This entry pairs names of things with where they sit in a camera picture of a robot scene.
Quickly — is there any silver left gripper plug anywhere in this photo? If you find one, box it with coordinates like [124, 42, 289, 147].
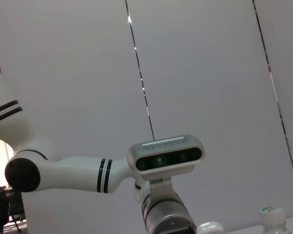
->
[196, 220, 226, 234]

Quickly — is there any dark office chair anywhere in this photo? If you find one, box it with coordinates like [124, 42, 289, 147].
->
[0, 186, 28, 234]

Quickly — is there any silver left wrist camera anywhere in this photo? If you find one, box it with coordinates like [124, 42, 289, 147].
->
[126, 134, 205, 182]

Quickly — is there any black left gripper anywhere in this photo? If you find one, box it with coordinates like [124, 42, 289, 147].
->
[158, 214, 198, 234]

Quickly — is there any clear water bottle green label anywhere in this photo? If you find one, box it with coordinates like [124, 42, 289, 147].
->
[258, 206, 288, 234]

